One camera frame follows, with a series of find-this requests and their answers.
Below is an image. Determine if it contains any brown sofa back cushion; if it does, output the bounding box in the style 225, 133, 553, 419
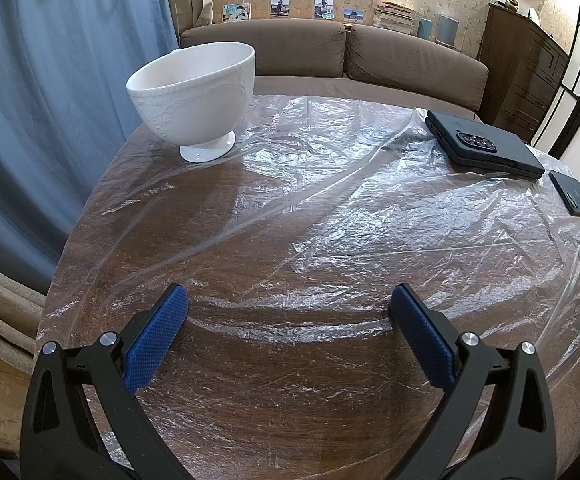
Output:
180, 18, 345, 79
346, 24, 489, 111

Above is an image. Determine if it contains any blue smartphone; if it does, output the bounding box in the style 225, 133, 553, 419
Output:
548, 170, 580, 218

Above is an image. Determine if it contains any white footed bowl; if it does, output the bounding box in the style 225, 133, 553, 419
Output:
126, 42, 257, 163

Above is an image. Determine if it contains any light blue framed photo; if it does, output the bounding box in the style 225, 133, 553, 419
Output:
222, 2, 253, 23

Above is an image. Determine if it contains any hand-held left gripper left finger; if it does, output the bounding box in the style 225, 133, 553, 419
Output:
20, 282, 193, 480

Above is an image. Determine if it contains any stack of books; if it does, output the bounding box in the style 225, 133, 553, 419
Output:
372, 1, 419, 36

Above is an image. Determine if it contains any dark wooden cabinet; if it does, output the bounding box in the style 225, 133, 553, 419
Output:
477, 1, 570, 146

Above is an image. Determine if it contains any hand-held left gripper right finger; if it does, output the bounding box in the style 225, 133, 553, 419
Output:
390, 282, 556, 480

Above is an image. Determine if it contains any clear plastic table cover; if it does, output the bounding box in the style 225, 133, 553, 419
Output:
35, 92, 580, 480

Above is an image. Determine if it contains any brown sofa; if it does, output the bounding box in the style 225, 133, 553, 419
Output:
180, 17, 490, 121

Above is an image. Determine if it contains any blue curtain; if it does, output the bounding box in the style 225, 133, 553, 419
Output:
0, 0, 181, 293

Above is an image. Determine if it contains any dark cased phone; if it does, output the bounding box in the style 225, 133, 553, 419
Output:
425, 109, 545, 179

